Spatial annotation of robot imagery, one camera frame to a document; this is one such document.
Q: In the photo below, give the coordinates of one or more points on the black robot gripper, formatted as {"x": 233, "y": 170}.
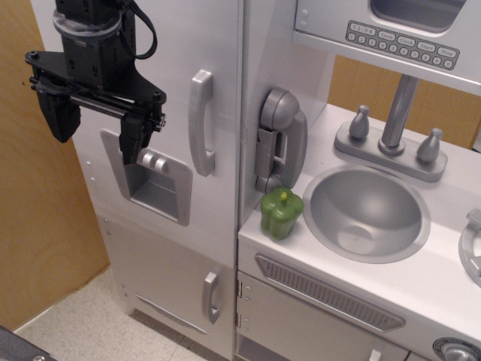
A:
{"x": 98, "y": 73}

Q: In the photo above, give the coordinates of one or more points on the silver fridge handle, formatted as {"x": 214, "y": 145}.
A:
{"x": 200, "y": 93}

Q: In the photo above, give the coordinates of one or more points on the white fridge door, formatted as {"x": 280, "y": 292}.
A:
{"x": 191, "y": 35}

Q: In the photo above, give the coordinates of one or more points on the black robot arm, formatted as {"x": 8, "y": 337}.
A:
{"x": 99, "y": 19}

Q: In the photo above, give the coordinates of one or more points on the grey ice water dispenser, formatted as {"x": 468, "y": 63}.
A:
{"x": 156, "y": 181}

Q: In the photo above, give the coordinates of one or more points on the wooden board panel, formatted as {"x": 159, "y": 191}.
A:
{"x": 50, "y": 241}

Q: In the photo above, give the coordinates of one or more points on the white lower freezer door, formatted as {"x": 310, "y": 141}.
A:
{"x": 164, "y": 280}

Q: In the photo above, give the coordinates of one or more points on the green toy bell pepper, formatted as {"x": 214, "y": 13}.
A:
{"x": 280, "y": 209}

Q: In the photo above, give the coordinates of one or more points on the black device corner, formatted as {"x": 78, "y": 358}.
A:
{"x": 16, "y": 348}

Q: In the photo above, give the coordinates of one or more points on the white oven door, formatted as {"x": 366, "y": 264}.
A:
{"x": 277, "y": 326}

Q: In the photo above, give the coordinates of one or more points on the silver oven vent panel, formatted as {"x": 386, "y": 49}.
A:
{"x": 329, "y": 296}

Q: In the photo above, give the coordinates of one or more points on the silver round sink basin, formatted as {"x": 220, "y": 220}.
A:
{"x": 366, "y": 215}

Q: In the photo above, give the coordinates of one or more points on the white toy kitchen cabinet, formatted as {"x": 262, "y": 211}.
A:
{"x": 436, "y": 290}

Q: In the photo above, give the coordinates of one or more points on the silver toy faucet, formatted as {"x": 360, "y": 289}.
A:
{"x": 388, "y": 147}

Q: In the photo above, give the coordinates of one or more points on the toy microwave with keypad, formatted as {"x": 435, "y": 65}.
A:
{"x": 438, "y": 41}

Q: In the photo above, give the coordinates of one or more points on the silver oven knob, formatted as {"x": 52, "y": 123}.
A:
{"x": 454, "y": 349}

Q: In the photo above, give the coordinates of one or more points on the grey toy wall phone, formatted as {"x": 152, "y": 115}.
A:
{"x": 281, "y": 142}

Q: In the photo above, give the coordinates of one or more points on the silver lower freezer handle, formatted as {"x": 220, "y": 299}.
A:
{"x": 210, "y": 311}

